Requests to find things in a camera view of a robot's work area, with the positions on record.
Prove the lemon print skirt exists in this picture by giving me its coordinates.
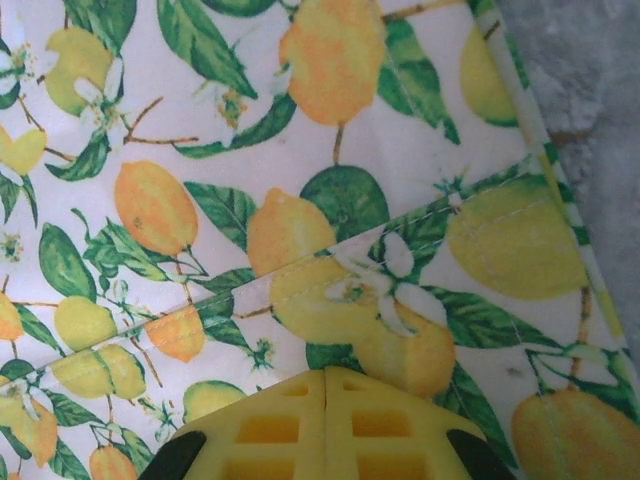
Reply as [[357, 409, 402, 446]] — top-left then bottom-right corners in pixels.
[[0, 0, 634, 480]]

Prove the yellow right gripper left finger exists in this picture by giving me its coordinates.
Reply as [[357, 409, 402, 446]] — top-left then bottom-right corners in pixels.
[[142, 368, 326, 480]]

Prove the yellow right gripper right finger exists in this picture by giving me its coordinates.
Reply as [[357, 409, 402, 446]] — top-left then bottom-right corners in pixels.
[[324, 367, 516, 480]]

